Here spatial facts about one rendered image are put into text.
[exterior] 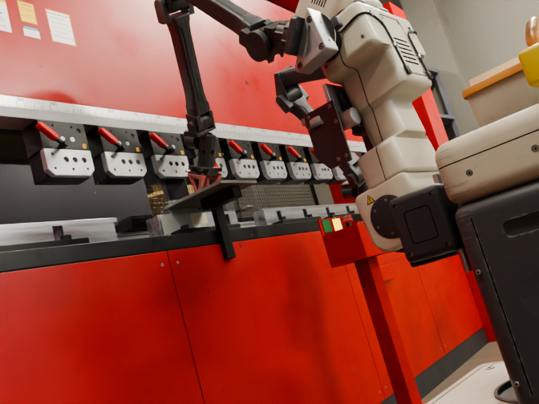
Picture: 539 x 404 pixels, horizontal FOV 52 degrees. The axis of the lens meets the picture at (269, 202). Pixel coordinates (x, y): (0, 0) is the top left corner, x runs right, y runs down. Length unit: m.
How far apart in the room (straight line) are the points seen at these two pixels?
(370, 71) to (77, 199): 1.35
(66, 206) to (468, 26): 4.43
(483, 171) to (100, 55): 1.30
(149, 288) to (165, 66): 0.91
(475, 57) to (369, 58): 4.36
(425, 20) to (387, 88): 4.42
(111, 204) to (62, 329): 1.10
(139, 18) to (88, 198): 0.74
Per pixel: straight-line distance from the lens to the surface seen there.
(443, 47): 5.65
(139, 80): 2.00
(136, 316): 1.51
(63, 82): 1.79
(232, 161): 2.17
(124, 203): 2.46
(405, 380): 2.02
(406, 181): 1.32
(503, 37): 5.68
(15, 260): 1.37
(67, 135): 1.71
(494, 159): 1.06
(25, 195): 2.22
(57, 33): 1.88
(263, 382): 1.82
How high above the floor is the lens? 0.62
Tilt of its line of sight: 10 degrees up
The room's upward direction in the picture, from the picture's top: 16 degrees counter-clockwise
